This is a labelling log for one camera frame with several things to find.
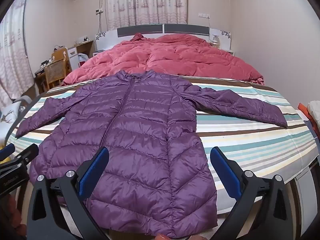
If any dark red garment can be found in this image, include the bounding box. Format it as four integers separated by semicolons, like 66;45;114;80
131;32;148;42

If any white cloth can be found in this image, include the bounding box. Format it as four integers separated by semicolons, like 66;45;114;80
309;101;320;130

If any orange cloth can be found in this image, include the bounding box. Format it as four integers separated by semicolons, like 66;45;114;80
297;102;318;137

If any striped bed sheet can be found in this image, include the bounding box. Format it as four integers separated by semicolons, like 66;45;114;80
6;76;320;215

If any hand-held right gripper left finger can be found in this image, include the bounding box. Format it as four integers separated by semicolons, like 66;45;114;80
27;146;110;240

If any wooden desk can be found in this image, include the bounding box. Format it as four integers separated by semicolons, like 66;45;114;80
34;65;50;93

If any purple down jacket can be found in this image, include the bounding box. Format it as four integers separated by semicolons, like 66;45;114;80
15;70;288;238

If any white power cable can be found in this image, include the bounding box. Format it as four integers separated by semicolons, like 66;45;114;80
98;0;103;33

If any white drawer cabinet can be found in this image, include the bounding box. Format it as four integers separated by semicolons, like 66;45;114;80
67;46;81;72

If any white and grey headboard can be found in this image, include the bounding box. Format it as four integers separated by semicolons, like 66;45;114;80
95;24;232;53

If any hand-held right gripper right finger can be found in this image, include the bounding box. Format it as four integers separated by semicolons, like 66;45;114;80
210;146;293;240

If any deer print pillow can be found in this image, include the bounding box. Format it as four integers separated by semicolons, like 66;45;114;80
0;97;25;140

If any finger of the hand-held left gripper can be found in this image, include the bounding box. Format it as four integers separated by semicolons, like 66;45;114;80
0;143;16;159
9;144;40;172

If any cardboard box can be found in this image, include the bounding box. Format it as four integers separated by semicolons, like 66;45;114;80
74;39;94;68

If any white plastic bag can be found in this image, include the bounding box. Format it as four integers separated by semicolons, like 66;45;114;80
77;53;89;68

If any pink quilt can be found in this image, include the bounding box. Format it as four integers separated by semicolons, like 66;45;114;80
62;33;265;85

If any wooden chair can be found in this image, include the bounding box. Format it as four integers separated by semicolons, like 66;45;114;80
44;47;71;90

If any patterned window curtain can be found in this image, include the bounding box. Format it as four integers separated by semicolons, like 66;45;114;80
104;0;188;30

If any patterned side curtain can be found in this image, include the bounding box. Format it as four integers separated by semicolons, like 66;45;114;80
0;0;35;108

